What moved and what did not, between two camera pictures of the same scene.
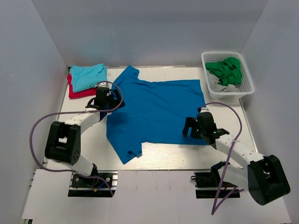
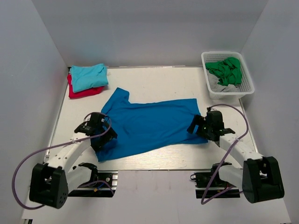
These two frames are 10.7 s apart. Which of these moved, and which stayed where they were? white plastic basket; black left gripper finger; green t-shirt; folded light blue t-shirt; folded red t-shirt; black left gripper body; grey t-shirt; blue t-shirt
Moved: blue t-shirt; black left gripper finger; black left gripper body
Stayed: grey t-shirt; white plastic basket; folded red t-shirt; green t-shirt; folded light blue t-shirt
